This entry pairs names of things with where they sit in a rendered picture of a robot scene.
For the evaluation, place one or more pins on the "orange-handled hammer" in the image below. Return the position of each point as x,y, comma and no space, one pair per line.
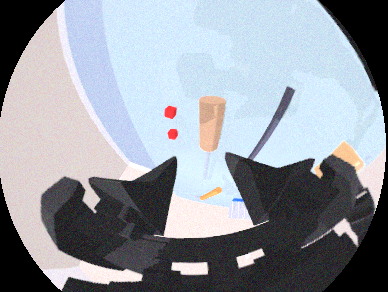
211,193

